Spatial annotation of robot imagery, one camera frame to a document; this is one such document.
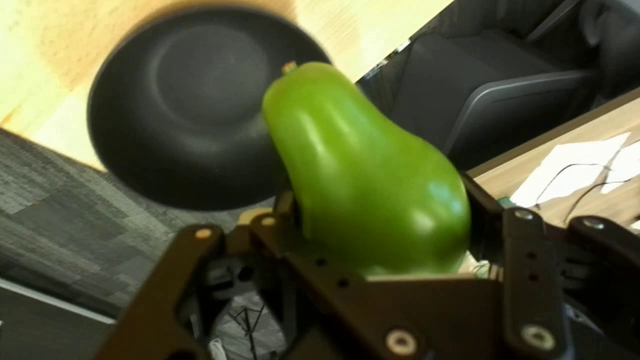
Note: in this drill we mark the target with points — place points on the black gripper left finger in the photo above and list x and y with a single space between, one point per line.
201 273

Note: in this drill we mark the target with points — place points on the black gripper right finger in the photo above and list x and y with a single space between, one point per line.
566 292

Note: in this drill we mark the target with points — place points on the large wooden office desk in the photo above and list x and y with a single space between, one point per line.
505 172

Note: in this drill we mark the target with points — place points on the white paper sheets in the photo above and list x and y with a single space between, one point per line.
577 167

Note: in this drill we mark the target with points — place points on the grey mesh office chair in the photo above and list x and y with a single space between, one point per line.
488 74

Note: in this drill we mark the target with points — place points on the black bowl near table edge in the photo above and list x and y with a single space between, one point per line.
175 110

